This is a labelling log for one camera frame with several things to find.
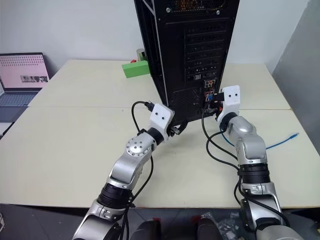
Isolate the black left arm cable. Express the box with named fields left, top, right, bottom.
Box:
left=119, top=100, right=156, bottom=240

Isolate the grey cylindrical roll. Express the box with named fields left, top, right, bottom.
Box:
left=135, top=47, right=147, bottom=62

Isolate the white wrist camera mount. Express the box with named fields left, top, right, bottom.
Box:
left=149, top=103, right=175, bottom=142
left=215, top=85, right=242, bottom=126

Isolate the grey partition panel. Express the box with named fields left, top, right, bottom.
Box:
left=270, top=0, right=320, bottom=112

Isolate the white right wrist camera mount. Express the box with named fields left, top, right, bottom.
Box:
left=215, top=85, right=242, bottom=126

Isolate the crumpled clear plastic wrap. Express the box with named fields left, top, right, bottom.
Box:
left=199, top=211, right=242, bottom=237

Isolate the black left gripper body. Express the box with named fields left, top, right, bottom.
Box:
left=166, top=119, right=181, bottom=138

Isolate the black computer tower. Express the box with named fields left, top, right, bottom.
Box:
left=133, top=0, right=240, bottom=127

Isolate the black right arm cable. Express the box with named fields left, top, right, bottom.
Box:
left=200, top=92, right=291, bottom=227

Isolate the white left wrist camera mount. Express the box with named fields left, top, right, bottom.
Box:
left=149, top=103, right=175, bottom=142

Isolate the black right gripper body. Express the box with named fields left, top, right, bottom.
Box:
left=207, top=100, right=224, bottom=119

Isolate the blue ethernet cable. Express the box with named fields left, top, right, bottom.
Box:
left=207, top=93, right=300, bottom=151

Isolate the green rectangular box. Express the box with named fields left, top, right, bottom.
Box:
left=121, top=60, right=151, bottom=79

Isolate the open grey laptop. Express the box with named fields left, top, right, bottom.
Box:
left=0, top=52, right=51, bottom=109

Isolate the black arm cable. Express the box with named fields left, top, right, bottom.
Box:
left=200, top=92, right=291, bottom=227
left=119, top=100, right=156, bottom=240

